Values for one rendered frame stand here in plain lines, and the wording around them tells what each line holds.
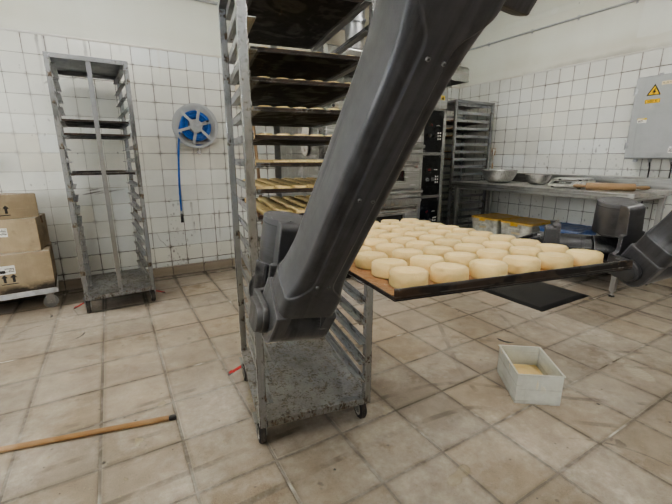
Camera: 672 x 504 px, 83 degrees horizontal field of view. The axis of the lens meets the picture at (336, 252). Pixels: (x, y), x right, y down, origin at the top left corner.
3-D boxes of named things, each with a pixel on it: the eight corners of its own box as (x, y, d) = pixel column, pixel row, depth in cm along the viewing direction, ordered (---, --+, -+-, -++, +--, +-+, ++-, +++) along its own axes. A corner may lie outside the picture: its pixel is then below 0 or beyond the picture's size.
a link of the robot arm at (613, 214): (632, 285, 62) (672, 275, 64) (650, 218, 57) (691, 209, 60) (571, 258, 73) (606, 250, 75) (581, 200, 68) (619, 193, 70)
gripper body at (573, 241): (547, 218, 76) (590, 221, 73) (541, 267, 79) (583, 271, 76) (550, 223, 71) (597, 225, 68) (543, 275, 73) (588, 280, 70)
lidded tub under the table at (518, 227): (495, 242, 428) (498, 219, 421) (521, 238, 451) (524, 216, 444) (527, 249, 396) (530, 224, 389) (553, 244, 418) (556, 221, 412)
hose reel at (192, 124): (221, 217, 396) (213, 106, 369) (225, 220, 381) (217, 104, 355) (179, 221, 376) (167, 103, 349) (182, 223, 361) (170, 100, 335)
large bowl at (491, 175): (473, 182, 447) (474, 169, 443) (494, 181, 466) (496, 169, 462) (502, 184, 414) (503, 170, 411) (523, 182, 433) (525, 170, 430)
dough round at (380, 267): (364, 275, 54) (364, 261, 53) (385, 269, 57) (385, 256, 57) (393, 281, 50) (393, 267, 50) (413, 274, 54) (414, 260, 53)
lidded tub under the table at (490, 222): (467, 236, 462) (469, 215, 456) (493, 232, 484) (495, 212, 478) (493, 242, 429) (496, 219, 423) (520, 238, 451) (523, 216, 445)
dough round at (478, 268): (509, 274, 53) (510, 260, 53) (505, 282, 49) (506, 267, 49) (472, 270, 56) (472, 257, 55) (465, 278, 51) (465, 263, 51)
